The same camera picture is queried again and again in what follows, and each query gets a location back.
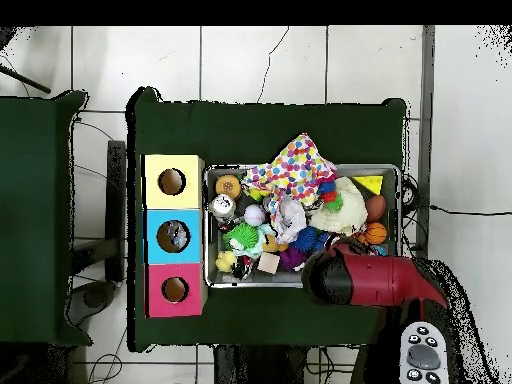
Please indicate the polka dot cloth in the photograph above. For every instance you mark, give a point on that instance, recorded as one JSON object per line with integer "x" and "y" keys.
{"x": 292, "y": 168}

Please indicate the multicoloured spiky caterpillar toy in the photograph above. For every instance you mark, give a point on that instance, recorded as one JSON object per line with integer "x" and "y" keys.
{"x": 328, "y": 194}

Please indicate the cream knitted cloth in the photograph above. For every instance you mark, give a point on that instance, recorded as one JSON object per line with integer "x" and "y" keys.
{"x": 348, "y": 214}

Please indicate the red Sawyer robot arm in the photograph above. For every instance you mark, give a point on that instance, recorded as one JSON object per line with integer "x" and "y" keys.
{"x": 384, "y": 280}

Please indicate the shallow clear mesh bin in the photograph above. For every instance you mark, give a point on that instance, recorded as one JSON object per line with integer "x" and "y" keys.
{"x": 240, "y": 280}

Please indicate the wooden box with three holes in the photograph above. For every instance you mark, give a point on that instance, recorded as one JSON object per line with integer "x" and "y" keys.
{"x": 173, "y": 218}

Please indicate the green spiky rubber ball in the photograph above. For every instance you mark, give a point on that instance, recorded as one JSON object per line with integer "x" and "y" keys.
{"x": 242, "y": 236}

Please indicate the crushed silver drink can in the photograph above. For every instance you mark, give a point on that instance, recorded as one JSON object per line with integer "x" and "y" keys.
{"x": 222, "y": 206}

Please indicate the orange ball with cream dots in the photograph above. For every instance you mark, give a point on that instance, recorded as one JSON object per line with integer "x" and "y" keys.
{"x": 228, "y": 186}

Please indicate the yellow rubber duck toy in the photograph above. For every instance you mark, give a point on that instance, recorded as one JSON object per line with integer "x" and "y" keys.
{"x": 226, "y": 261}

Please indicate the blue spiky rubber ball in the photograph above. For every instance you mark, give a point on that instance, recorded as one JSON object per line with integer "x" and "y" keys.
{"x": 308, "y": 238}

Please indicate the dark green table cloth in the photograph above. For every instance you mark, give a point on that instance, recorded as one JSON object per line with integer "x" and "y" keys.
{"x": 280, "y": 128}
{"x": 40, "y": 200}

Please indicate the small orange basketball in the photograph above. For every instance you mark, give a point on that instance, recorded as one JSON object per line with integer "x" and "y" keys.
{"x": 376, "y": 234}

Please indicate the black panel stand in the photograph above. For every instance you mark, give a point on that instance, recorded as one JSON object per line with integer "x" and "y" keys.
{"x": 117, "y": 208}

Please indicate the grey stand base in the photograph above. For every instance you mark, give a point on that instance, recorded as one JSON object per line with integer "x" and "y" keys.
{"x": 98, "y": 298}

